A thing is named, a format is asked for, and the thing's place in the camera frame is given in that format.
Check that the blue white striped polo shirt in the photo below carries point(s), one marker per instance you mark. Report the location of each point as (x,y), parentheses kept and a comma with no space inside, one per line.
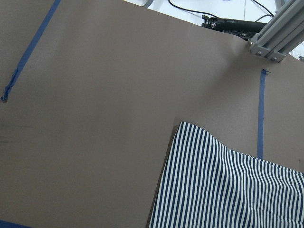
(205,184)

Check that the black clamp tool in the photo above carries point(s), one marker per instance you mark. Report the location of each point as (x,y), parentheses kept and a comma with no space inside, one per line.
(243,29)

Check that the aluminium frame post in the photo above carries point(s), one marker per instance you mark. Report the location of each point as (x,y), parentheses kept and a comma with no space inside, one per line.
(281,34)

